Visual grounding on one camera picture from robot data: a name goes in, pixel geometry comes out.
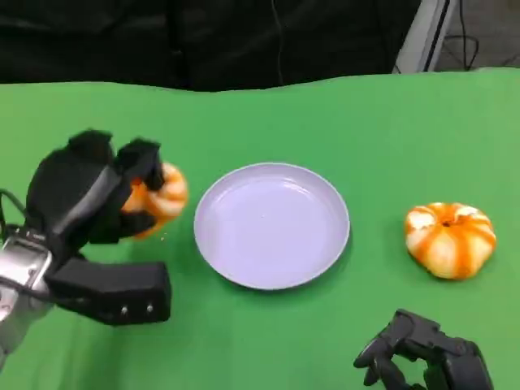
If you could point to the white and grey frame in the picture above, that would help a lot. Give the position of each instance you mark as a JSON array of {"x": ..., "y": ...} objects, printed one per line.
[{"x": 422, "y": 36}]

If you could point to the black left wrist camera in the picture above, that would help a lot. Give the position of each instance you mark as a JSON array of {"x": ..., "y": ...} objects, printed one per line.
[{"x": 118, "y": 292}]

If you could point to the lilac plate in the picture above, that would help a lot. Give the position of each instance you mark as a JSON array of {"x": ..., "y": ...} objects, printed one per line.
[{"x": 270, "y": 227}]

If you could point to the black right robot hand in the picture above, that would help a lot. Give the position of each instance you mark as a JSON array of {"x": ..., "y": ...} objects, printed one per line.
[{"x": 459, "y": 361}]

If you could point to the green table cloth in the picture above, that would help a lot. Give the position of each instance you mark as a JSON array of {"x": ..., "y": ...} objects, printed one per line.
[{"x": 284, "y": 122}]

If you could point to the orange and white bread roll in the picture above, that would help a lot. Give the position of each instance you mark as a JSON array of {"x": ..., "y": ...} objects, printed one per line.
[
  {"x": 174, "y": 193},
  {"x": 451, "y": 243}
]

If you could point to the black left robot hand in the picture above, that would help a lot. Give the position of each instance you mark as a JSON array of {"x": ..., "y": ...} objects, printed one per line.
[{"x": 61, "y": 183}]

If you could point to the black backdrop curtain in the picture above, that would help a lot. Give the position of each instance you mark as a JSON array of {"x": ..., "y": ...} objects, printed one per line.
[{"x": 142, "y": 40}]

